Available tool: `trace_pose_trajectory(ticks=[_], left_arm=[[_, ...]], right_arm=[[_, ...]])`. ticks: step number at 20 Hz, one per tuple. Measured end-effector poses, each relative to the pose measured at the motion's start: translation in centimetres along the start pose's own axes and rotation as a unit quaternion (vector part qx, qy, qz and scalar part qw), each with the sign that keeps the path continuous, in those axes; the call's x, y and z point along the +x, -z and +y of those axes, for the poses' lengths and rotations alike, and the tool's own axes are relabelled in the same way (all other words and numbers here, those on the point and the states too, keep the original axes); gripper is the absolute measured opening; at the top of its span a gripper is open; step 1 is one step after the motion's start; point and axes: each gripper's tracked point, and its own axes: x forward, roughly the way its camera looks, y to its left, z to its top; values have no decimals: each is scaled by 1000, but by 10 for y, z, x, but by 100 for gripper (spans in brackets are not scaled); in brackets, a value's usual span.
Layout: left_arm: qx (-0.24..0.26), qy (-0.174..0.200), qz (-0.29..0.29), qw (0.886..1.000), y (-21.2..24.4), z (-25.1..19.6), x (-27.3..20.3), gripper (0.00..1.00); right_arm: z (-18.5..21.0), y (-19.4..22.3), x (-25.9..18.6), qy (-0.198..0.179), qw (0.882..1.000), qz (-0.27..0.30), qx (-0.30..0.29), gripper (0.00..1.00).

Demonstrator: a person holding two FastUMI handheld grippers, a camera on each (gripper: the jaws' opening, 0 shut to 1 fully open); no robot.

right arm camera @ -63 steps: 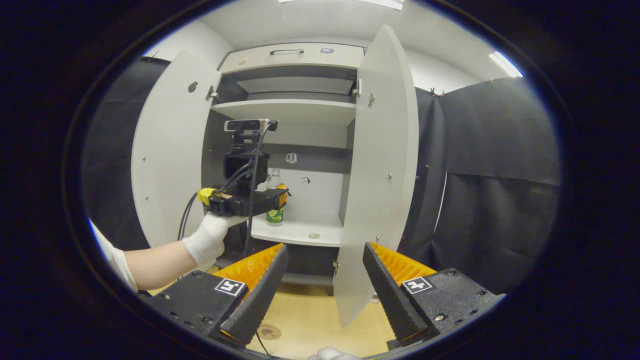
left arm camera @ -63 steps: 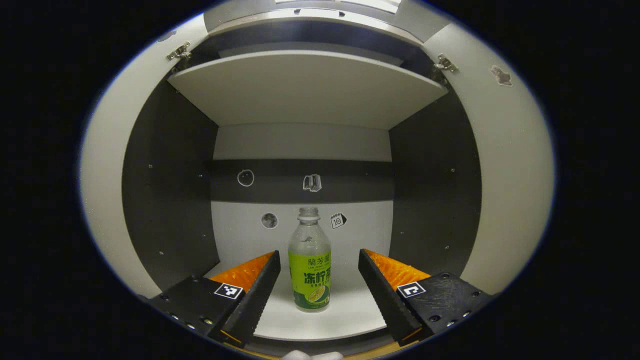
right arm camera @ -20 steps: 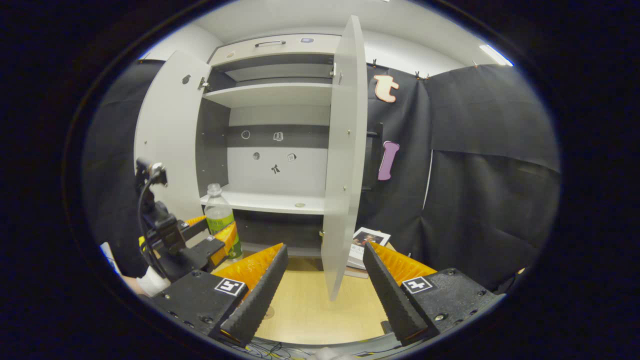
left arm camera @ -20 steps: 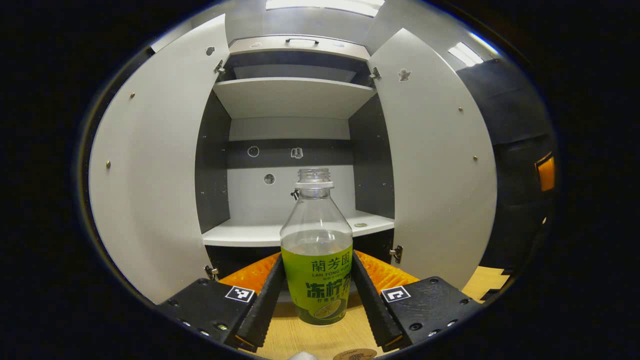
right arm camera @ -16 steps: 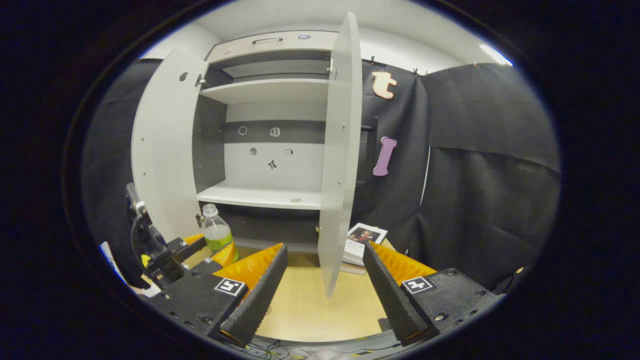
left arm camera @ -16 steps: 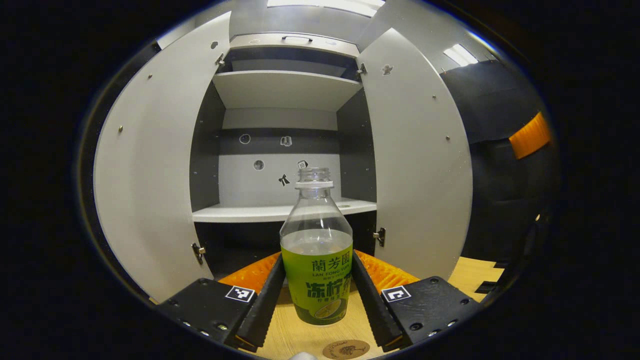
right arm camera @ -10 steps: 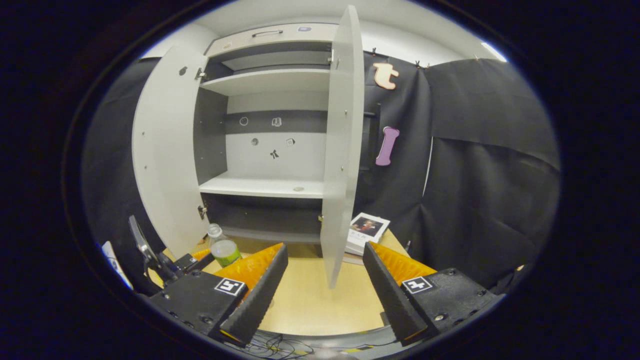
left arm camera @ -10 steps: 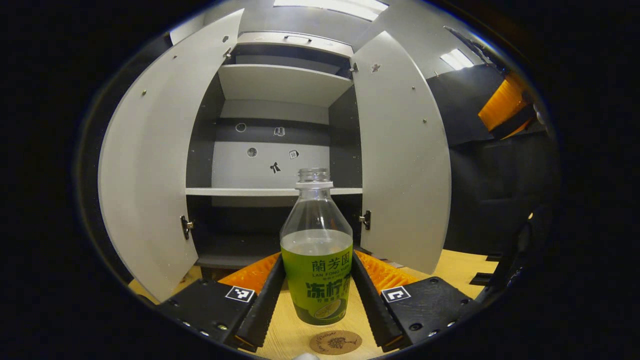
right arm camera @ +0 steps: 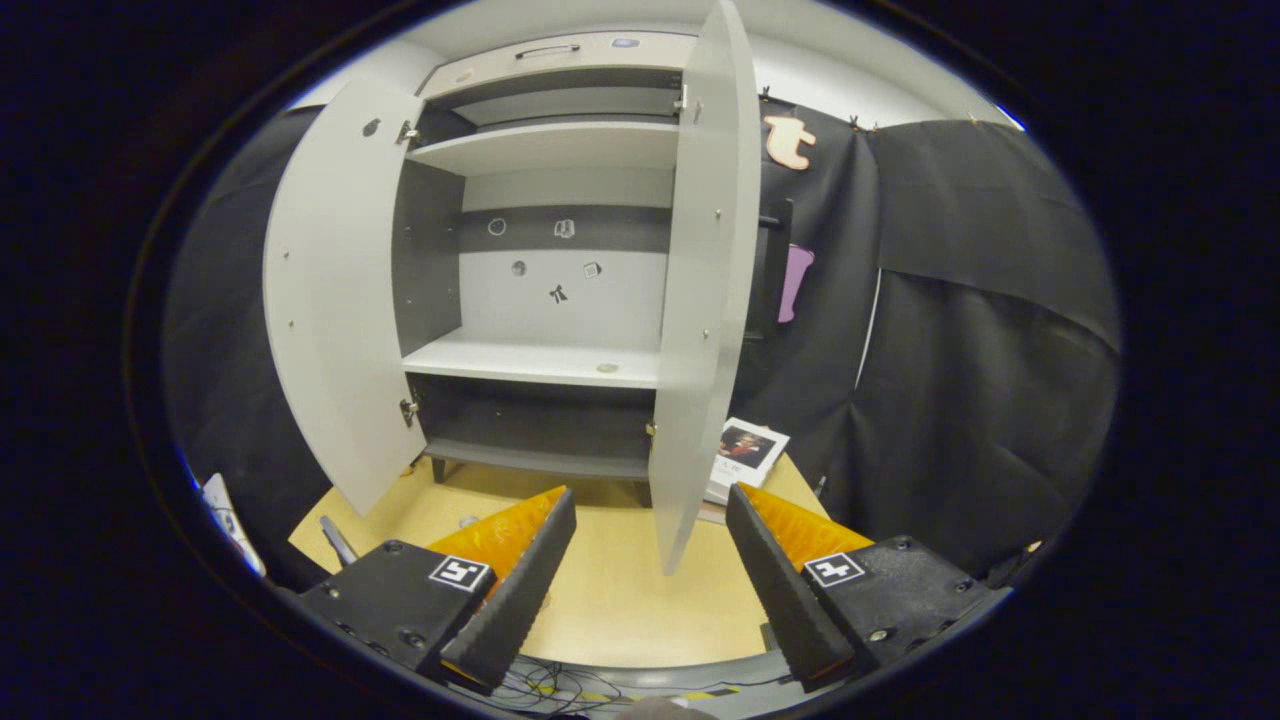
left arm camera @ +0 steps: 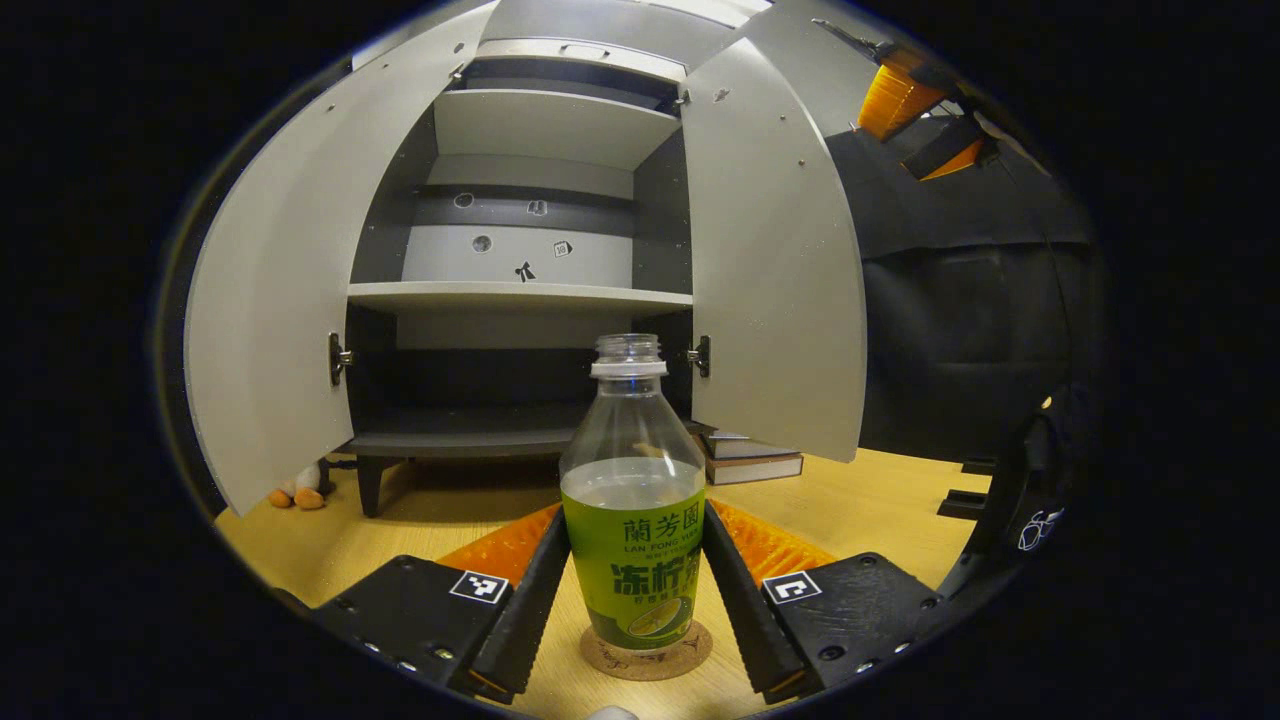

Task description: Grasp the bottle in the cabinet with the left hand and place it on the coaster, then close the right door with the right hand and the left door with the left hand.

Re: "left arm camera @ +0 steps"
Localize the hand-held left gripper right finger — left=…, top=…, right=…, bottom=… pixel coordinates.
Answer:
left=702, top=498, right=943, bottom=705

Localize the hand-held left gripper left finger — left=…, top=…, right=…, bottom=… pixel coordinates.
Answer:
left=310, top=502, right=572, bottom=704

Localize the round cork coaster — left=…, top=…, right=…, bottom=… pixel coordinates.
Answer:
left=580, top=620, right=714, bottom=683

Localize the green label bottle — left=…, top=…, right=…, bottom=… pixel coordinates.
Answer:
left=558, top=333, right=708, bottom=653

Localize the grey cabinet door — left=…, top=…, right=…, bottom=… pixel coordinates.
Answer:
left=185, top=5, right=501, bottom=518
left=680, top=38, right=868, bottom=464

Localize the grey cabinet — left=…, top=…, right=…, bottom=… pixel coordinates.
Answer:
left=340, top=38, right=701, bottom=519

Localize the black backdrop cloth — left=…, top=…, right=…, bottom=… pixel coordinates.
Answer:
left=825, top=100, right=1101, bottom=461

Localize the dark cover book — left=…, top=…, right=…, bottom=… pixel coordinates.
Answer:
left=703, top=452, right=805, bottom=487

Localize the plush penguin toy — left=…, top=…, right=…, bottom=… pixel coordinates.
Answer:
left=266, top=460, right=333, bottom=512

